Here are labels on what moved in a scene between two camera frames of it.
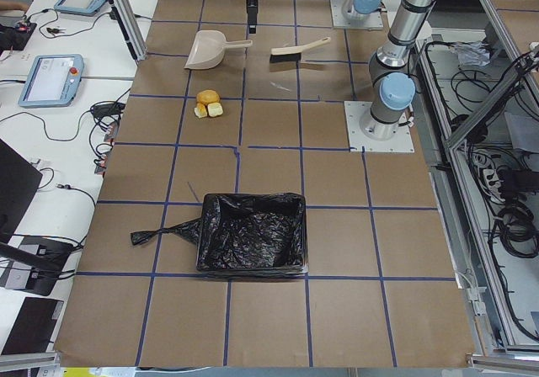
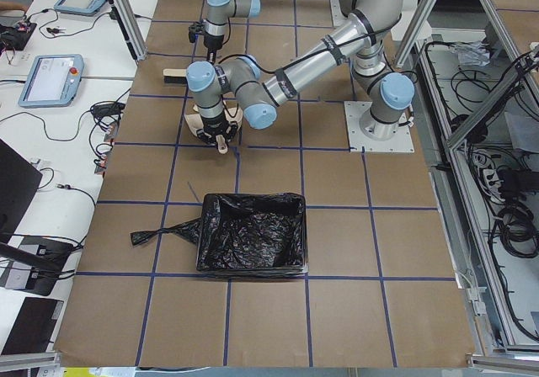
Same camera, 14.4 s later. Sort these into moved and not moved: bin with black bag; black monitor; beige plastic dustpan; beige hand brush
Moved: beige hand brush; beige plastic dustpan
Not moved: bin with black bag; black monitor
